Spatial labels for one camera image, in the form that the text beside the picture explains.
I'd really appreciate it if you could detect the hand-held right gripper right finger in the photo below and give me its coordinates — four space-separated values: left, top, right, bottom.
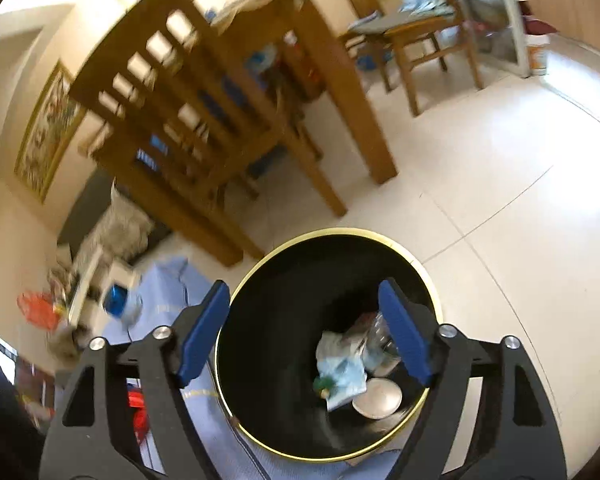
377 277 568 480

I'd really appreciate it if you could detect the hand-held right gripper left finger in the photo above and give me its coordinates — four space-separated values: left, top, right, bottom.
39 280 231 480

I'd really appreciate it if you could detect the green label plastic bottle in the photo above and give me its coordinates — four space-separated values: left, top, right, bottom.
360 311 406 378

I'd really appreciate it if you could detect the white paper cup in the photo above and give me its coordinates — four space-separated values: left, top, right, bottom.
351 377 403 420

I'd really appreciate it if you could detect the white plastic bag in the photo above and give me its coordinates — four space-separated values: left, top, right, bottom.
314 330 368 411

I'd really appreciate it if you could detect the black gold-rimmed trash bin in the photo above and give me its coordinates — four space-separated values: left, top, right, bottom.
214 228 443 461

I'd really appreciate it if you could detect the blue striped tablecloth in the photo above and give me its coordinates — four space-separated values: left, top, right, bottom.
55 255 406 480

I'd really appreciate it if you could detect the blue lid glass jar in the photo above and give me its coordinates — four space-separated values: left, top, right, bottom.
102 282 143 323

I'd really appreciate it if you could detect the red cigarette pack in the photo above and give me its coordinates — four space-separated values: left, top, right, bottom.
126 390 151 443

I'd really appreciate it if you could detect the floral lace sofa cover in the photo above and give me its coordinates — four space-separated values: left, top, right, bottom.
75 185 153 271

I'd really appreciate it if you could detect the orange plastic bag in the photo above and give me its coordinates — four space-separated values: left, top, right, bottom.
16 291 61 331

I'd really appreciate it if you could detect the dark grey sofa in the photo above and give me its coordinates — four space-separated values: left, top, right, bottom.
57 167 173 261

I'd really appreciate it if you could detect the wooden dining table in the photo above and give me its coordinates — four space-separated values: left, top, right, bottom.
210 0 398 186

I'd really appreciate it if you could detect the framed horse painting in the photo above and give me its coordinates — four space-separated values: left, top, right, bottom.
14 60 88 204

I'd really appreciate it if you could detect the wooden chair with cushion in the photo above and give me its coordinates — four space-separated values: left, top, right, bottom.
335 0 483 116

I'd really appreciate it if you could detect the tall-backed wooden chair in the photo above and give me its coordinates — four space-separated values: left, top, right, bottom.
67 0 348 268

